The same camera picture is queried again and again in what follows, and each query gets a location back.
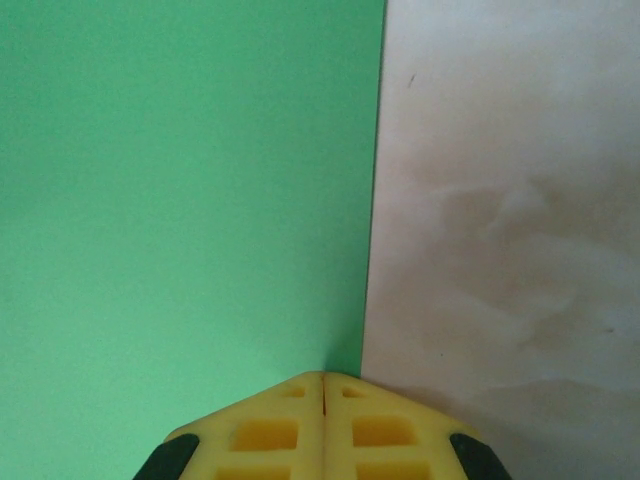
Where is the green paper sheet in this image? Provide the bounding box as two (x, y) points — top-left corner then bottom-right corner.
(0, 0), (389, 480)

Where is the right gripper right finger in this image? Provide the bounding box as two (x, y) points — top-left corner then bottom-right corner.
(323, 372), (510, 480)

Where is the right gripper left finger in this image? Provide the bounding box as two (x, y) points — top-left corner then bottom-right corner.
(132, 370), (326, 480)

